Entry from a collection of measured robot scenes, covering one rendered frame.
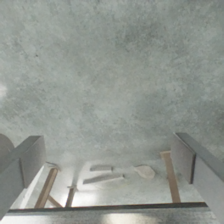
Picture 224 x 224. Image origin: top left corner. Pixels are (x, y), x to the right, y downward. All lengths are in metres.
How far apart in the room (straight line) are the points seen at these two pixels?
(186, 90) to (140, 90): 0.26
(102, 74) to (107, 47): 0.15
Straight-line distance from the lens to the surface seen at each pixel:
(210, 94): 1.10
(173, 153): 0.17
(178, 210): 0.29
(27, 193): 1.48
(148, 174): 1.58
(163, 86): 0.99
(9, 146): 1.55
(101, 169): 1.59
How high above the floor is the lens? 0.85
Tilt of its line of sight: 51 degrees down
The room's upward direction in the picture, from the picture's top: 171 degrees counter-clockwise
